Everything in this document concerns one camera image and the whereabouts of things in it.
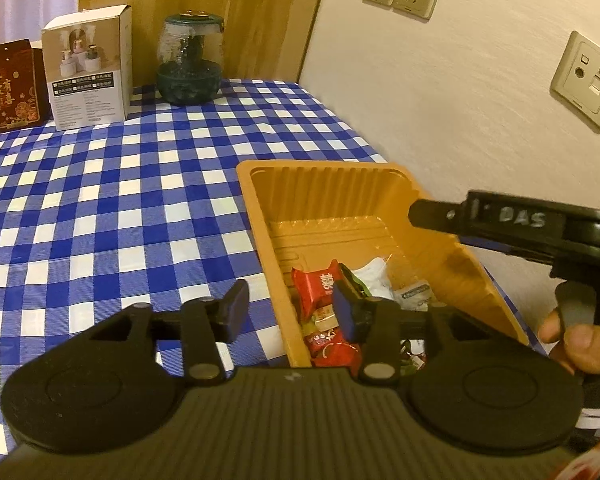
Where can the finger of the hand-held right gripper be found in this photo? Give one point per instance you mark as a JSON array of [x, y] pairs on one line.
[[500, 248], [435, 214]]

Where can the dark red gift box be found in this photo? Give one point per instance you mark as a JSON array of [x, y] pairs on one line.
[[15, 90]]

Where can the small orange candy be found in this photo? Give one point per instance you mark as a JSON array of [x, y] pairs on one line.
[[324, 317]]

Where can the white product box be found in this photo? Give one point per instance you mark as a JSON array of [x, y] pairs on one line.
[[87, 75]]

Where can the grey silver snack packet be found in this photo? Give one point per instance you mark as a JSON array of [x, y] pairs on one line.
[[415, 295]]

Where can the beige wall data socket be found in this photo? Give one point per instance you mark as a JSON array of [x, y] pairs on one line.
[[587, 80]]

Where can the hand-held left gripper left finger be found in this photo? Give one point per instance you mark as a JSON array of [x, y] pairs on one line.
[[237, 310]]

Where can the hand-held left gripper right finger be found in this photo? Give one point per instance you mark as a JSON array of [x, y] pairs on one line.
[[344, 310]]

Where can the dark green glass jar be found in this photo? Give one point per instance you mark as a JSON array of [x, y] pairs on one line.
[[190, 70]]

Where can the blue white checkered tablecloth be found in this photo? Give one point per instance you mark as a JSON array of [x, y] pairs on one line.
[[105, 210]]

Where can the red snack packet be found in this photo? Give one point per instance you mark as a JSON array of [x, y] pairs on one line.
[[330, 349], [312, 285]]

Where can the red white garment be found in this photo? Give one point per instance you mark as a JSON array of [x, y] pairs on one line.
[[592, 462]]

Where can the orange plastic tray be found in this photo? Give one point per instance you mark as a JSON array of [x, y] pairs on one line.
[[330, 200]]

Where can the wooden door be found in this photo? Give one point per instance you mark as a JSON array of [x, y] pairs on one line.
[[230, 10]]

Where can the white silver candy wrapper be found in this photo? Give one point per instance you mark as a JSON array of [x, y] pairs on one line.
[[377, 277]]

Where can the person's right hand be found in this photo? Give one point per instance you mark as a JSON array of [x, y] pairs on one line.
[[590, 350]]

